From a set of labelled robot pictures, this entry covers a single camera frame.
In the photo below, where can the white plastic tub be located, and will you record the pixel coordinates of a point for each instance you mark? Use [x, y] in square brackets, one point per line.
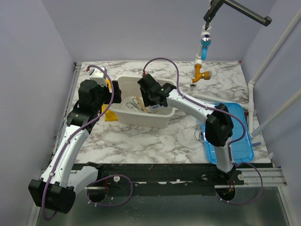
[131, 89]

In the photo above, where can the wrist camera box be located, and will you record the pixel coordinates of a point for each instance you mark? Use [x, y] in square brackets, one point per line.
[148, 72]
[98, 76]

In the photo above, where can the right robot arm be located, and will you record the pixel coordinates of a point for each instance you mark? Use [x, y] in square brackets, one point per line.
[216, 118]

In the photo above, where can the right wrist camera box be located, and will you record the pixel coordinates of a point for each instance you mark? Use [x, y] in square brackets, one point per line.
[148, 72]

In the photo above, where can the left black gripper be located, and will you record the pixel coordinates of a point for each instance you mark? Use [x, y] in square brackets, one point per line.
[117, 97]

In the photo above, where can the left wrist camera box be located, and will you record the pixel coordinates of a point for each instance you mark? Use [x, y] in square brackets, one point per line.
[98, 76]

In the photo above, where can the faucet pipe assembly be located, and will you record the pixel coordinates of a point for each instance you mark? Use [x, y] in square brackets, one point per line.
[197, 75]

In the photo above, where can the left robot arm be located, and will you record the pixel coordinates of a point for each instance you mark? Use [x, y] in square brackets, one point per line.
[56, 189]

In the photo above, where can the bag of blue pipettes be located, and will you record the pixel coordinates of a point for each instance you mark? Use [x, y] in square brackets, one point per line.
[158, 109]

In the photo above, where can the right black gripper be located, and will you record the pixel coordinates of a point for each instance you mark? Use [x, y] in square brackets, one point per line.
[146, 101]

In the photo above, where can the white wall pipe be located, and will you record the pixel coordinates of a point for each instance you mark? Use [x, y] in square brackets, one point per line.
[281, 78]

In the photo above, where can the yellow test tube rack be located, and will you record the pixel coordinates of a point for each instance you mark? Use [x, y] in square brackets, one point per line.
[110, 115]

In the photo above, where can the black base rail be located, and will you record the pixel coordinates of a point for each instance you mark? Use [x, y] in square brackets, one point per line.
[168, 179]

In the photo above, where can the black overhead camera arm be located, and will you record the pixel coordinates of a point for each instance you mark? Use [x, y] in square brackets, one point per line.
[215, 5]

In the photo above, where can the wooden stick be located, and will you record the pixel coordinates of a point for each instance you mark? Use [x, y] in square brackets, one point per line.
[141, 104]

